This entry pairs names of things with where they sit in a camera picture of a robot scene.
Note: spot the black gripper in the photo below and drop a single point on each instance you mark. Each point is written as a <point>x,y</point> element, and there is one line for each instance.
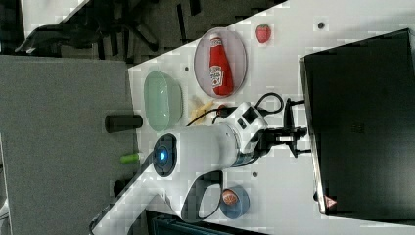
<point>288,135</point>

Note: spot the black toaster oven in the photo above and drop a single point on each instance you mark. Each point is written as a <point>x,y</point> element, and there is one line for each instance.
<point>359,105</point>

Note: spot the black robot base upper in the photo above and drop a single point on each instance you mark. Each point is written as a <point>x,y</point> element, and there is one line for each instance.
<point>118,123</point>

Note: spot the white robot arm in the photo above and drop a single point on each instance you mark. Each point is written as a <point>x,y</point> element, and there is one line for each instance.
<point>187,160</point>

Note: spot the small red strawberry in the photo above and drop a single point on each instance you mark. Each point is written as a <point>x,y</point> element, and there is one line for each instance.
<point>222,111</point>

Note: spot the orange slice toy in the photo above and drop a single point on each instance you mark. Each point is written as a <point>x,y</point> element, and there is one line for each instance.
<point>229,197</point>

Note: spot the red ketchup bottle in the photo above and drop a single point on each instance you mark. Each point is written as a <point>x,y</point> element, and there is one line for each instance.
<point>219,69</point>

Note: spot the peeled banana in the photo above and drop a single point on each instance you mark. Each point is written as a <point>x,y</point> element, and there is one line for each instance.
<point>198,107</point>

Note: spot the grey round plate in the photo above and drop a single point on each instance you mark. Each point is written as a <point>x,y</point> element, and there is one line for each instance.
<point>236,55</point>

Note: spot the large red strawberry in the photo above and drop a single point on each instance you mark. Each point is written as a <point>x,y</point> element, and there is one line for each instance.
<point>263,33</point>

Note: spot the green perforated colander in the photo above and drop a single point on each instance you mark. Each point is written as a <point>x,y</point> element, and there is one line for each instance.
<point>163,100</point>

